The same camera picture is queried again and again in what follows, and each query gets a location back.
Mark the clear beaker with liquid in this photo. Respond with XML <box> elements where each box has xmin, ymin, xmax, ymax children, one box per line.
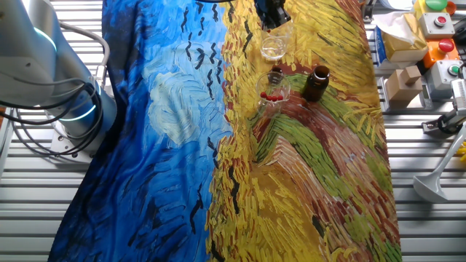
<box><xmin>258</xmin><ymin>17</ymin><xmax>294</xmax><ymax>62</ymax></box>

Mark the small wooden block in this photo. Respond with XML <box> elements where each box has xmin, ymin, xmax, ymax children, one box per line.
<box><xmin>400</xmin><ymin>65</ymin><xmax>423</xmax><ymax>85</ymax></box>

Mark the yellow box green button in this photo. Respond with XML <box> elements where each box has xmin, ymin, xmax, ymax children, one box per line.
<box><xmin>414</xmin><ymin>0</ymin><xmax>449</xmax><ymax>16</ymax></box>

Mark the small cardboard box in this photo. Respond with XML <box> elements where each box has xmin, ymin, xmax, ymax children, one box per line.
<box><xmin>384</xmin><ymin>68</ymin><xmax>423</xmax><ymax>103</ymax></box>

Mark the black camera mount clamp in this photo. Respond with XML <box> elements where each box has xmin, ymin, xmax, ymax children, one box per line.
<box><xmin>421</xmin><ymin>108</ymin><xmax>466</xmax><ymax>136</ymax></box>

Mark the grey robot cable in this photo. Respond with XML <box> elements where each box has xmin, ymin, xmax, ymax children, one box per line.
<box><xmin>58</xmin><ymin>20</ymin><xmax>111</xmax><ymax>90</ymax></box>

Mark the brown glass bottle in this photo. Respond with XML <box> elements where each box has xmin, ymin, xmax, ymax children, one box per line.
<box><xmin>301</xmin><ymin>65</ymin><xmax>331</xmax><ymax>103</ymax></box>

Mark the silver depth camera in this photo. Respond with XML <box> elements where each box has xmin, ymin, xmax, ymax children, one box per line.
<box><xmin>450</xmin><ymin>78</ymin><xmax>466</xmax><ymax>112</ymax></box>

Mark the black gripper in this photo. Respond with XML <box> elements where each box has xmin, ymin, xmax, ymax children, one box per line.
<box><xmin>253</xmin><ymin>0</ymin><xmax>293</xmax><ymax>32</ymax></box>

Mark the painted wheatfield print cloth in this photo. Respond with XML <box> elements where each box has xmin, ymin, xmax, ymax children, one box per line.
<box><xmin>47</xmin><ymin>0</ymin><xmax>403</xmax><ymax>262</ymax></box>

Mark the clear dropper beaker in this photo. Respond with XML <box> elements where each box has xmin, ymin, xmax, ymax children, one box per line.
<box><xmin>255</xmin><ymin>70</ymin><xmax>292</xmax><ymax>118</ymax></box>

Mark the grey box green button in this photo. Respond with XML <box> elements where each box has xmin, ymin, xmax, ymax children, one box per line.
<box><xmin>424</xmin><ymin>60</ymin><xmax>464</xmax><ymax>91</ymax></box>

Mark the tissue paper pack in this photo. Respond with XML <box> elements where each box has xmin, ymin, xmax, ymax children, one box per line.
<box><xmin>374</xmin><ymin>10</ymin><xmax>430</xmax><ymax>71</ymax></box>

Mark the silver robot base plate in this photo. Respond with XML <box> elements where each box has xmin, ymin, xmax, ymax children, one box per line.
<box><xmin>48</xmin><ymin>119</ymin><xmax>96</xmax><ymax>165</ymax></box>

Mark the white paper sheet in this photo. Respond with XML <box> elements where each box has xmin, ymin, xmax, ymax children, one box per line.
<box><xmin>378</xmin><ymin>0</ymin><xmax>415</xmax><ymax>11</ymax></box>

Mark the grey box red button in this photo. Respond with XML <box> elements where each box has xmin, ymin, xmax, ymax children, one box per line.
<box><xmin>417</xmin><ymin>12</ymin><xmax>457</xmax><ymax>41</ymax></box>

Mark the orange box red button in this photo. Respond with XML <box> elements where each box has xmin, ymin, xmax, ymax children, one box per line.
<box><xmin>422</xmin><ymin>38</ymin><xmax>461</xmax><ymax>70</ymax></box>

